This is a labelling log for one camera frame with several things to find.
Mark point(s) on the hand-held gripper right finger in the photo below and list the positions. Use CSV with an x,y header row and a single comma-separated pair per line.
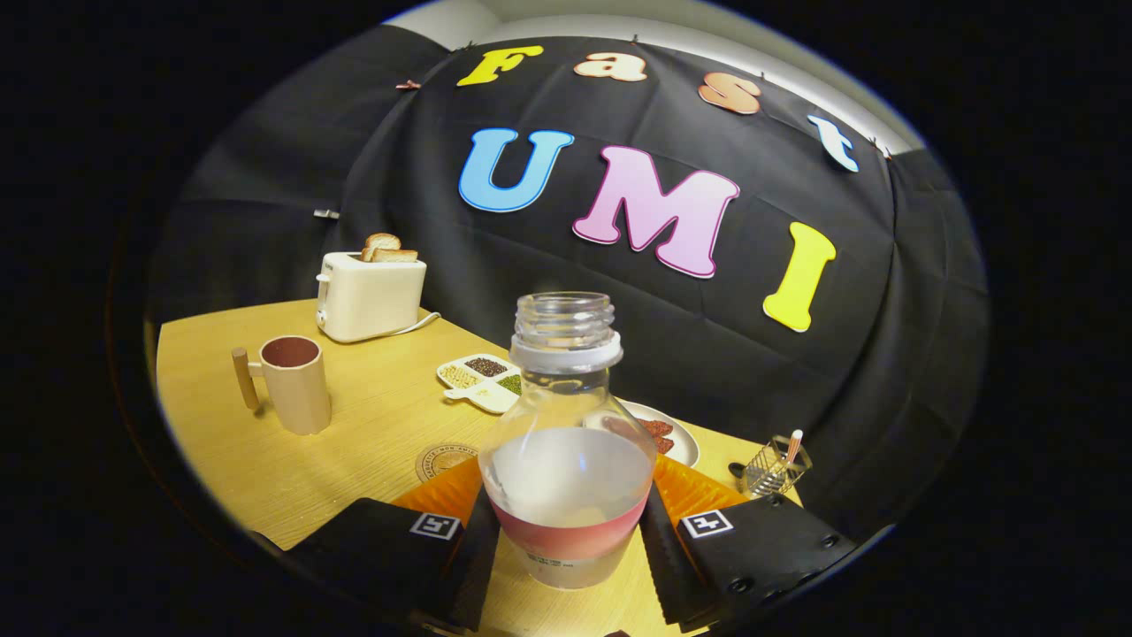
x,y
663,566

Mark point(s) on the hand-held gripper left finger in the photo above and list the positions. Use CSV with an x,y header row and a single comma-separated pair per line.
x,y
478,575

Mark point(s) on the round cork coaster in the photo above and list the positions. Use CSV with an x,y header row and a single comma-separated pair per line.
x,y
438,460

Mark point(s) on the clear juice bottle red label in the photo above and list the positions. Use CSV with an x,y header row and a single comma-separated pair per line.
x,y
566,478

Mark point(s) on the round white plate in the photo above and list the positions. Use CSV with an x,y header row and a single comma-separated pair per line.
x,y
685,447

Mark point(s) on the red meat slice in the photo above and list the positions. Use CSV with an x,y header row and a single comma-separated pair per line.
x,y
664,444
657,428

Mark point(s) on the clear glass holder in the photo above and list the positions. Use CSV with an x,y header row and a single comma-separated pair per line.
x,y
768,476

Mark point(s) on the wooden table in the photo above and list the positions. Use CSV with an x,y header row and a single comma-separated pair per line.
x,y
354,460

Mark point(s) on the pink white straw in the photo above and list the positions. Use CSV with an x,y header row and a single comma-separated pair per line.
x,y
794,445

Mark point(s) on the white divided grain dish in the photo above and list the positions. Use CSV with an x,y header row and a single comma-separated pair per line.
x,y
482,394

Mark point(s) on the white toaster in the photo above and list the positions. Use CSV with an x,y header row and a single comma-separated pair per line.
x,y
371,301

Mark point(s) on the black backdrop cloth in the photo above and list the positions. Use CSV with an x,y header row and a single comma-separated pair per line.
x,y
531,257

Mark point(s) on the toast slice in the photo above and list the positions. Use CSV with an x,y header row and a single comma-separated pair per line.
x,y
382,241
396,256

